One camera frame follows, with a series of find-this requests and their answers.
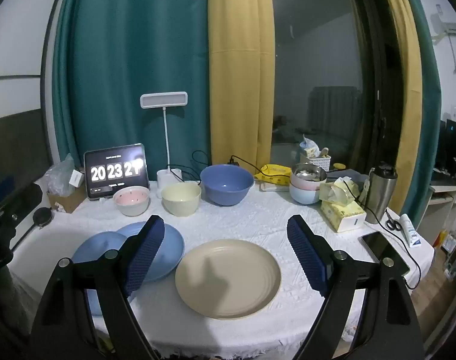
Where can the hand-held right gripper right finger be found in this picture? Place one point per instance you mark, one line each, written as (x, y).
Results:
(306, 255)

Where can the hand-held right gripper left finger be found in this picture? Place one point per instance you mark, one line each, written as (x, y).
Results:
(145, 258)

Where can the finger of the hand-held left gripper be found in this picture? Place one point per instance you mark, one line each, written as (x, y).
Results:
(18, 198)

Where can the dark blue plate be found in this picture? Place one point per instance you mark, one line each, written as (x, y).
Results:
(171, 247)

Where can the large light blue bowl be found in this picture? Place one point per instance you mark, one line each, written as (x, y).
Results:
(96, 247)

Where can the pink spotted bowl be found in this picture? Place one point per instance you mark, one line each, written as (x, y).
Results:
(131, 200)

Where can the cream bowl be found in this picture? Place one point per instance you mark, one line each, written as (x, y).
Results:
(181, 200)

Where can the beige plate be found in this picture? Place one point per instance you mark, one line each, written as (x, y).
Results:
(228, 281)

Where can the round black puck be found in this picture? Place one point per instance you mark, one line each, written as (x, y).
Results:
(43, 217)

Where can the cardboard box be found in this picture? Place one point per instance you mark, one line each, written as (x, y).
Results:
(68, 200)

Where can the yellow tissue box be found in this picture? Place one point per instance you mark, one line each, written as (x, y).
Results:
(344, 219)

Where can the small light blue bowl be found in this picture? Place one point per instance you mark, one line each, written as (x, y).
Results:
(303, 197)

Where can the small white box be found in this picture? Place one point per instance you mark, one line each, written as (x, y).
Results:
(75, 178)

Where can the white tablecloth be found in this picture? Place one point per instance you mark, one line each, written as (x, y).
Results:
(250, 217)

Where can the yellow soft tissue pack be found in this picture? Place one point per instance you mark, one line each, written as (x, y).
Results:
(336, 193)

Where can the plain pink bowl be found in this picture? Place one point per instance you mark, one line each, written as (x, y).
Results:
(298, 185)

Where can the black phone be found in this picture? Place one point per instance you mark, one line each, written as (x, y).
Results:
(381, 251)

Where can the yellow printed packet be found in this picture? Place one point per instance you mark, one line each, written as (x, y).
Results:
(275, 174)

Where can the tablet showing clock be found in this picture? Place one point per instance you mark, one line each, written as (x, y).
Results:
(115, 172)

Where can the black scissors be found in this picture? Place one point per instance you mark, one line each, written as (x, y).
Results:
(393, 223)

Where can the white basket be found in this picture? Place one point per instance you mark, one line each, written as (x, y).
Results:
(321, 164)

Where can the steel thermos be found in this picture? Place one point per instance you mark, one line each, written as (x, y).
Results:
(380, 195)

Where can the white tube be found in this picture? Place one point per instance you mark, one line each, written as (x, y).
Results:
(411, 232)

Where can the blue and white bag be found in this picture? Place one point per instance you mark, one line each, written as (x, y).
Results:
(308, 144)

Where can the black charger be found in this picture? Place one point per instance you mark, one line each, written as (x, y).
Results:
(234, 162)

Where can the white side desk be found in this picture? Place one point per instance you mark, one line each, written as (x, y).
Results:
(438, 198)

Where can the white desk lamp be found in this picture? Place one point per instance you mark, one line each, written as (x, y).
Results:
(164, 99)

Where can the teal curtain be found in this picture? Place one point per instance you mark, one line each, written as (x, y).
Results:
(119, 63)
(426, 120)

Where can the black monitor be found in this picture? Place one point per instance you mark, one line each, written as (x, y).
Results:
(453, 142)

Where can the yellow curtain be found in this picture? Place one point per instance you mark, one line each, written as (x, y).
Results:
(239, 63)
(404, 82)

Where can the dark glass window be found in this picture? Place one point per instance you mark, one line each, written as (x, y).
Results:
(318, 45)

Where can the white air conditioner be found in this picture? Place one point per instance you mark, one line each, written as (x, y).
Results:
(453, 26)

